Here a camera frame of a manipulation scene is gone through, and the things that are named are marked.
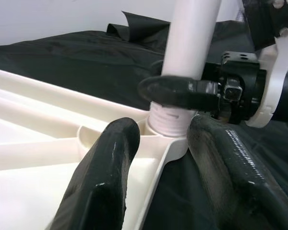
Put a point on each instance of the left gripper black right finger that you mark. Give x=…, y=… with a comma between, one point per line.
x=235, y=182

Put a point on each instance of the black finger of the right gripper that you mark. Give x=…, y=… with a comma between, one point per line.
x=157, y=65
x=177, y=92

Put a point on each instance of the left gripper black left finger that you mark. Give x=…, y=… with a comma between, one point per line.
x=98, y=187

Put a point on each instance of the white plastic table leg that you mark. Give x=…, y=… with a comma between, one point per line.
x=189, y=36

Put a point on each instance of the white plastic table top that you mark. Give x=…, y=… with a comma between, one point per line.
x=38, y=124

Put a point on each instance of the black table cloth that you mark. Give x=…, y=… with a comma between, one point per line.
x=86, y=57

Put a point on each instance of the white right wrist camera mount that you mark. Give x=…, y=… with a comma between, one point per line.
x=273, y=95

